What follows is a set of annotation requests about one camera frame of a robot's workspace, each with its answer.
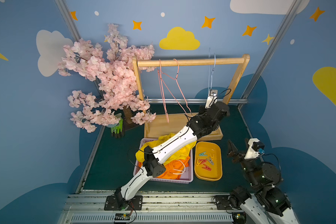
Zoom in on grey clothespin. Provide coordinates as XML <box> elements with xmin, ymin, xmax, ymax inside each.
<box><xmin>207</xmin><ymin>157</ymin><xmax>214</xmax><ymax>166</ymax></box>

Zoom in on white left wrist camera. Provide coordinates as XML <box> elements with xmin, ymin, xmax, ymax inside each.
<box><xmin>205</xmin><ymin>89</ymin><xmax>218</xmax><ymax>109</ymax></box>

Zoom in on pink plastic basket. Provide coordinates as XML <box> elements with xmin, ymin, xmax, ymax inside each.
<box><xmin>133</xmin><ymin>138</ymin><xmax>194</xmax><ymax>184</ymax></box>

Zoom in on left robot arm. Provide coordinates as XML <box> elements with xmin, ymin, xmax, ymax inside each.
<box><xmin>113</xmin><ymin>102</ymin><xmax>230</xmax><ymax>210</ymax></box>

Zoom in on pink cherry blossom tree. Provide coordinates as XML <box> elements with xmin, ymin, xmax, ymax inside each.
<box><xmin>58</xmin><ymin>24</ymin><xmax>156</xmax><ymax>133</ymax></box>

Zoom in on yellow shorts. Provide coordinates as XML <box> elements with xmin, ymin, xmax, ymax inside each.
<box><xmin>135</xmin><ymin>133</ymin><xmax>197</xmax><ymax>165</ymax></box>

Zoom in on wooden clothes rack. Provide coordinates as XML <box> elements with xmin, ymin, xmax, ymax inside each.
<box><xmin>133</xmin><ymin>54</ymin><xmax>250</xmax><ymax>138</ymax></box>

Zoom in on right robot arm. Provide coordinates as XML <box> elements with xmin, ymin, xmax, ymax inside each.
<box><xmin>212</xmin><ymin>138</ymin><xmax>299</xmax><ymax>224</ymax></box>

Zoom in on red clothespin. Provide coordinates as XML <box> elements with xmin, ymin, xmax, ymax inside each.
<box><xmin>202</xmin><ymin>164</ymin><xmax>211</xmax><ymax>171</ymax></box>
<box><xmin>196</xmin><ymin>159</ymin><xmax>207</xmax><ymax>166</ymax></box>

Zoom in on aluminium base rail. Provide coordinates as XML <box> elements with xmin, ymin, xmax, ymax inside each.
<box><xmin>58</xmin><ymin>190</ymin><xmax>243</xmax><ymax>224</ymax></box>

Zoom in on light blue wire hanger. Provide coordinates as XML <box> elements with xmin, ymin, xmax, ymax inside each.
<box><xmin>208</xmin><ymin>54</ymin><xmax>216</xmax><ymax>94</ymax></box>

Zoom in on yellow plastic tray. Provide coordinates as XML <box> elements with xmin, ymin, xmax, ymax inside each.
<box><xmin>194</xmin><ymin>141</ymin><xmax>223</xmax><ymax>182</ymax></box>

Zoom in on light orange shorts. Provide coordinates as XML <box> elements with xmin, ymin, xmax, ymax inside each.
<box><xmin>138</xmin><ymin>156</ymin><xmax>191</xmax><ymax>180</ymax></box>

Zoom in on pink wire hanger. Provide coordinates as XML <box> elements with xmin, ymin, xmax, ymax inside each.
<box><xmin>161</xmin><ymin>59</ymin><xmax>192</xmax><ymax>116</ymax></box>
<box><xmin>157</xmin><ymin>60</ymin><xmax>169</xmax><ymax>123</ymax></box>

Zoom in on green plant decoration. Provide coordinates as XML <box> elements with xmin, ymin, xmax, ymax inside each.
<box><xmin>107</xmin><ymin>113</ymin><xmax>125</xmax><ymax>138</ymax></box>

